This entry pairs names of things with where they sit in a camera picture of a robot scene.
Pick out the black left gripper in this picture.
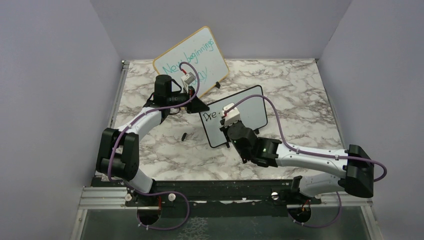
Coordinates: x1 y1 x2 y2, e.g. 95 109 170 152
167 85 210 114

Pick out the black framed whiteboard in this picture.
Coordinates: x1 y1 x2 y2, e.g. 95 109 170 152
199 85 268 148

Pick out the black marker cap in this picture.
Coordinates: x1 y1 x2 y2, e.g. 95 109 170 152
181 132 187 142

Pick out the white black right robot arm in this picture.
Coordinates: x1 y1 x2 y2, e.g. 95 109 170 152
220 121 374 204

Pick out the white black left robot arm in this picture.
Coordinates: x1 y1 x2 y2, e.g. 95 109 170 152
96 72 209 206

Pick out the yellow framed whiteboard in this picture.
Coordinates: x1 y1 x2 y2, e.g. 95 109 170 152
152 26 230 98

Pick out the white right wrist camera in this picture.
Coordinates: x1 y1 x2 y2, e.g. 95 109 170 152
220 102 241 128

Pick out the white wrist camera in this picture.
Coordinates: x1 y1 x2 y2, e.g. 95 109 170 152
180 72 196 93
220 102 241 128

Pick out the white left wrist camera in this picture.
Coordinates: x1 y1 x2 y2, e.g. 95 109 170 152
180 72 196 93

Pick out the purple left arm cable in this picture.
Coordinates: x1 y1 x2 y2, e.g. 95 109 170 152
107 61 201 232

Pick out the black aluminium front base frame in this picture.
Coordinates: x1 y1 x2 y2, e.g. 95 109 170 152
78 177 373 219

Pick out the aluminium side rail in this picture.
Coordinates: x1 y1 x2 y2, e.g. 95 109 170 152
106 60 131 128

